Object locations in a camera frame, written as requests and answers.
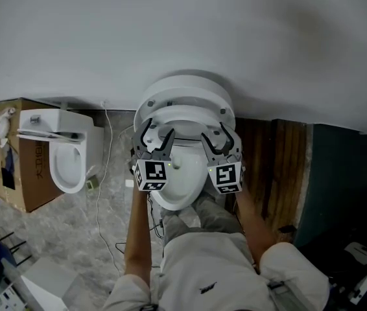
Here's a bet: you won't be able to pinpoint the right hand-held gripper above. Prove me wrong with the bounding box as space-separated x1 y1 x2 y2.
200 122 246 195

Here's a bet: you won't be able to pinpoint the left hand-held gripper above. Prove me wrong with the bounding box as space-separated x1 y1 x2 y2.
130 118 176 193

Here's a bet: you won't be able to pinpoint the person's right forearm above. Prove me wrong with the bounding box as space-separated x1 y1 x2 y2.
234 189 281 273

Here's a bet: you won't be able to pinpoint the person's left forearm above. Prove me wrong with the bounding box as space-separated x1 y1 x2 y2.
123 186 154 286

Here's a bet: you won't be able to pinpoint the white one-piece toilet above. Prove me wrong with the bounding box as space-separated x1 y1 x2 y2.
16 108 105 195

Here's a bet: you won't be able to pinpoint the wooden plank panel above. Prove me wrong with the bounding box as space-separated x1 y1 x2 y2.
233 117 314 241

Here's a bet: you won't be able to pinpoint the person's grey trousers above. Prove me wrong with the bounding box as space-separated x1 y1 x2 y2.
160 189 246 251

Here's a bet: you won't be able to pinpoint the small green and white device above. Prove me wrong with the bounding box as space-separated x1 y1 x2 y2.
85 176 100 192

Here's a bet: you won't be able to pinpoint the person's white shirt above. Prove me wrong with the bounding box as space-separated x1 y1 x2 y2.
101 231 331 311

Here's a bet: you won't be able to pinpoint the large brown cardboard box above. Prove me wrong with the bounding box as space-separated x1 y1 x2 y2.
0 97 66 214

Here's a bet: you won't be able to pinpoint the blue cloth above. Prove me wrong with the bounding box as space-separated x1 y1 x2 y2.
5 146 16 171

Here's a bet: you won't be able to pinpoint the flat black pouch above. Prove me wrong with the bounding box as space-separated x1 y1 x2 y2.
1 168 16 190

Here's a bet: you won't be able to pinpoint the crumpled white cloth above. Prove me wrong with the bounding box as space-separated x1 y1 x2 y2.
0 106 18 148

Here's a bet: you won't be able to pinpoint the white box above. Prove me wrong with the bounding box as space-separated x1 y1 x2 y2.
20 257 78 311

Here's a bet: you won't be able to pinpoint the white and black machine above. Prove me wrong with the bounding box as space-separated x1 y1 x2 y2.
341 240 367 306

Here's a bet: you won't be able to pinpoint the white water hose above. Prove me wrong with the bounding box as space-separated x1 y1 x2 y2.
117 122 136 139

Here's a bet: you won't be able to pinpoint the black cable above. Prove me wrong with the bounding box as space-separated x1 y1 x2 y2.
231 202 246 235
115 191 165 269

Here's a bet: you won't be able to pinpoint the thin white cable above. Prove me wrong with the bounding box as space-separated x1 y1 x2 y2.
94 99 122 275

